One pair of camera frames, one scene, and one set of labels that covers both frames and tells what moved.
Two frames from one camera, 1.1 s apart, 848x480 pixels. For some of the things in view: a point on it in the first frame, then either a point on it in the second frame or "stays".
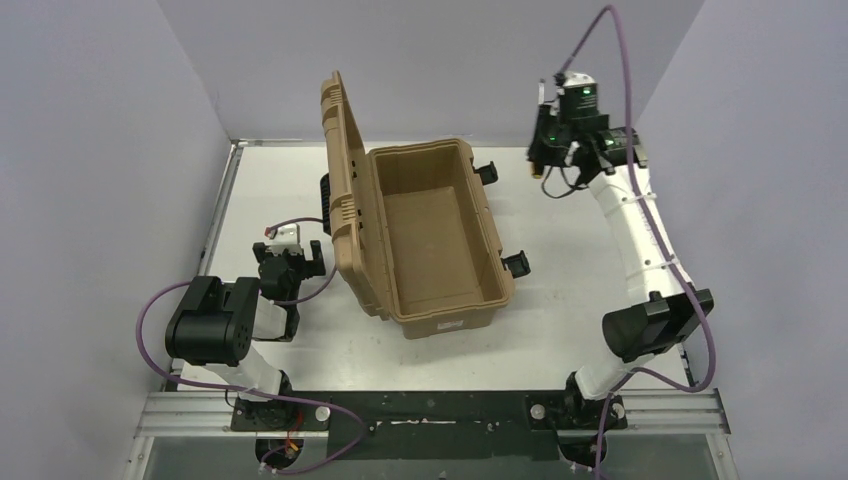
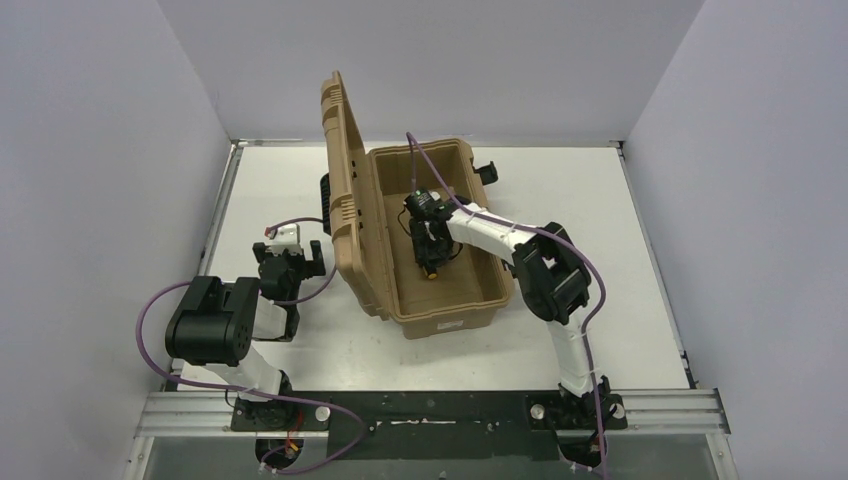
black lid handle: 325,203 stays
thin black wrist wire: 565,194 to 398,217
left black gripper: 289,255 stays
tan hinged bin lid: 353,205 stays
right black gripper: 553,117 to 427,253
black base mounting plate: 433,425 stays
